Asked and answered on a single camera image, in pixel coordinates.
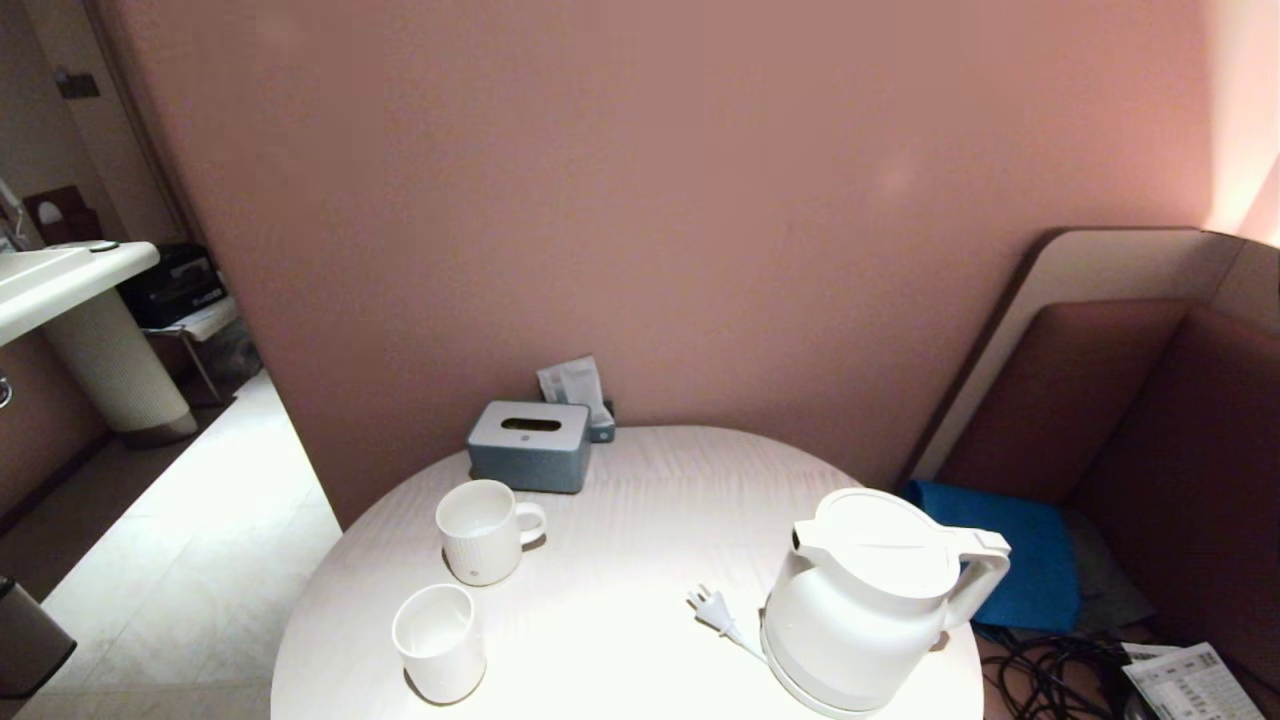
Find black box appliance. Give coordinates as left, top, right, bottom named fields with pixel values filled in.
left=118, top=243, right=229, bottom=329

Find brown upholstered sofa bench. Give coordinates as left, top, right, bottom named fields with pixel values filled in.
left=900, top=228, right=1280, bottom=691

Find white pedestal sink counter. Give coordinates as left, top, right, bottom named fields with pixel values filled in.
left=0, top=240, right=199, bottom=448

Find clear plastic bag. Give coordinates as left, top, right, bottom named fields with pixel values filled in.
left=195, top=320, right=264, bottom=391

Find printed paper sheet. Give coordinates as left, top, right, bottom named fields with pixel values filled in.
left=1120, top=642, right=1267, bottom=720

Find white ribbed mug with handle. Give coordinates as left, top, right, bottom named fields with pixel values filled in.
left=435, top=479, right=548, bottom=587

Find white electric kettle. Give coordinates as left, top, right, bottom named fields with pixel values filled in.
left=760, top=488, right=1013, bottom=713

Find blue cushion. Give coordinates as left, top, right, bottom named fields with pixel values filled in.
left=893, top=480, right=1083, bottom=633

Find dark waste bin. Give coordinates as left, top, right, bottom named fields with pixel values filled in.
left=0, top=577, right=78, bottom=699

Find white handleless cup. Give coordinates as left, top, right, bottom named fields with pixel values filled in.
left=392, top=584, right=488, bottom=705

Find white round kettle base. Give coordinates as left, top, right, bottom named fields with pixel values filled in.
left=757, top=612, right=883, bottom=720

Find brown wooden tissue holder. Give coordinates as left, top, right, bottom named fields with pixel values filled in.
left=22, top=186, right=103, bottom=246

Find white power plug with cord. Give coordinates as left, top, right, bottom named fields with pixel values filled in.
left=686, top=585, right=767, bottom=663

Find grey tissue box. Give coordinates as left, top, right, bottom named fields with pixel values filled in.
left=466, top=400, right=593, bottom=495

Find grey cloth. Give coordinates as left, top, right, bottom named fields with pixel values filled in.
left=1065, top=510, right=1157, bottom=631

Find metal stool with white top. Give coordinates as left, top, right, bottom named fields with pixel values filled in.
left=140, top=295, right=243, bottom=406

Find black floor cables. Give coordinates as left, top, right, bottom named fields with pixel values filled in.
left=975, top=625, right=1161, bottom=720

